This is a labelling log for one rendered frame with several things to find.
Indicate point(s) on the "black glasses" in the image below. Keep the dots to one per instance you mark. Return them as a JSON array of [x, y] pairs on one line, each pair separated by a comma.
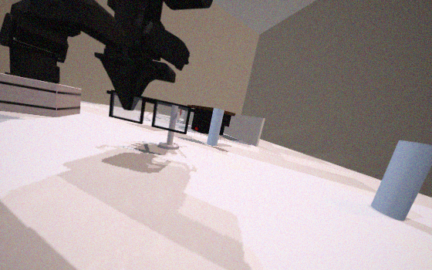
[[166, 115]]

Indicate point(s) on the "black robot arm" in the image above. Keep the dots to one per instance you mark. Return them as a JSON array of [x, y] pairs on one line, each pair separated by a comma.
[[46, 46]]

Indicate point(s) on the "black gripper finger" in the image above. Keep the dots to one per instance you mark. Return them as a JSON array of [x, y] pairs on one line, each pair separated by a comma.
[[123, 73], [143, 80]]

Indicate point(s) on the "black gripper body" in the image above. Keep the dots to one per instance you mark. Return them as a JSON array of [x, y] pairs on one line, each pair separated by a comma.
[[70, 17]]

